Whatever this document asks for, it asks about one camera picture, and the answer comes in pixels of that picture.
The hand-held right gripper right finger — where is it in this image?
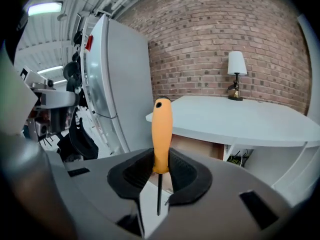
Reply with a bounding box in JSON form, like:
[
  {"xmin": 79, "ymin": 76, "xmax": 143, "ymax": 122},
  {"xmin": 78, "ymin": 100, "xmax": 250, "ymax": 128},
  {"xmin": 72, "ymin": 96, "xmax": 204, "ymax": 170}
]
[{"xmin": 146, "ymin": 148, "xmax": 294, "ymax": 240}]

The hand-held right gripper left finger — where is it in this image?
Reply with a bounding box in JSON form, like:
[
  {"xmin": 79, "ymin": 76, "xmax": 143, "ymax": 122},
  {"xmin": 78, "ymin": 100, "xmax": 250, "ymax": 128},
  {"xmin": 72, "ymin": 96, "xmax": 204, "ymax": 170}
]
[{"xmin": 46, "ymin": 147, "xmax": 155, "ymax": 238}]

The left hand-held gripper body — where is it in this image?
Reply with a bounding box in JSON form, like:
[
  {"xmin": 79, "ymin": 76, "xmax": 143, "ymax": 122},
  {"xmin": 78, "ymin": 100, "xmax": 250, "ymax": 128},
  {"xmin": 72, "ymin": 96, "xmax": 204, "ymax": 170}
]
[{"xmin": 19, "ymin": 67, "xmax": 81, "ymax": 138}]

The white drawer with brown inside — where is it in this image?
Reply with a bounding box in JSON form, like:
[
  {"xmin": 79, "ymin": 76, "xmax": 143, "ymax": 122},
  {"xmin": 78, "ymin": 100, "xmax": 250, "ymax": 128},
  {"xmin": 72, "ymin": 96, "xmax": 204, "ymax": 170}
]
[{"xmin": 169, "ymin": 133, "xmax": 226, "ymax": 162}]

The orange handle screwdriver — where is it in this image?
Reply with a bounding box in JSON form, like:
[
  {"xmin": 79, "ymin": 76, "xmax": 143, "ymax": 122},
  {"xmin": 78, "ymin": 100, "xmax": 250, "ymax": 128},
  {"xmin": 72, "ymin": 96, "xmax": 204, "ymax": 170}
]
[{"xmin": 150, "ymin": 96, "xmax": 174, "ymax": 217}]

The ceiling tube light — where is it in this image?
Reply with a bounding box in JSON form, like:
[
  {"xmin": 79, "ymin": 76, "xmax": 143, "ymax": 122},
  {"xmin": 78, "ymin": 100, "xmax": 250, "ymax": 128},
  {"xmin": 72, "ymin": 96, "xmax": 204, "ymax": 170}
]
[
  {"xmin": 36, "ymin": 64, "xmax": 64, "ymax": 75},
  {"xmin": 26, "ymin": 0, "xmax": 63, "ymax": 17}
]

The black mesh office chair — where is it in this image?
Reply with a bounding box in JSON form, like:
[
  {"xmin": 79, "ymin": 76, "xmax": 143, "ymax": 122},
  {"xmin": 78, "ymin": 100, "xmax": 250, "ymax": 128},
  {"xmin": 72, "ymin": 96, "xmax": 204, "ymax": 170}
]
[{"xmin": 56, "ymin": 60, "xmax": 100, "ymax": 163}]

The black device box with antennas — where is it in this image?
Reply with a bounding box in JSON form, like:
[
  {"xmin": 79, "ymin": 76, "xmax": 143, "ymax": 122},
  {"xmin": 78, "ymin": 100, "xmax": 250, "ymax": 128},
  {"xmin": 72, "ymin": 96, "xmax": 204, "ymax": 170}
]
[{"xmin": 227, "ymin": 149, "xmax": 254, "ymax": 165}]

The red paper sticker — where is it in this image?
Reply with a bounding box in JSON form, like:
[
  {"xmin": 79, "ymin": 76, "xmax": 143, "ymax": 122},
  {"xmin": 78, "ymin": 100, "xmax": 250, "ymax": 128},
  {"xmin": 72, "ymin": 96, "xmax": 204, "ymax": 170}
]
[{"xmin": 84, "ymin": 34, "xmax": 94, "ymax": 53}]

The grey refrigerator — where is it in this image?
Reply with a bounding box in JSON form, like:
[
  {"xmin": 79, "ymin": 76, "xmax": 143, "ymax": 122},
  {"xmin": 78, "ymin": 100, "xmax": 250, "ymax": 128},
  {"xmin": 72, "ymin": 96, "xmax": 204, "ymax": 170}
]
[{"xmin": 80, "ymin": 13, "xmax": 154, "ymax": 156}]

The white desk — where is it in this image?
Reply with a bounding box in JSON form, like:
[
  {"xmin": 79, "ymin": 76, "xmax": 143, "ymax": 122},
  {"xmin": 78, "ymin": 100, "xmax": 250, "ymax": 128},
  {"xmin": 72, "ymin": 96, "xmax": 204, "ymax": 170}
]
[{"xmin": 145, "ymin": 95, "xmax": 320, "ymax": 208}]

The table lamp with white shade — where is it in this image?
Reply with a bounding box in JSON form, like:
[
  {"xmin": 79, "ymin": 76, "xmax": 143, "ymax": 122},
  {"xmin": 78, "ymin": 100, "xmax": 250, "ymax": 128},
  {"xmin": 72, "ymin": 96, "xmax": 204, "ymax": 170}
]
[{"xmin": 226, "ymin": 50, "xmax": 248, "ymax": 102}]

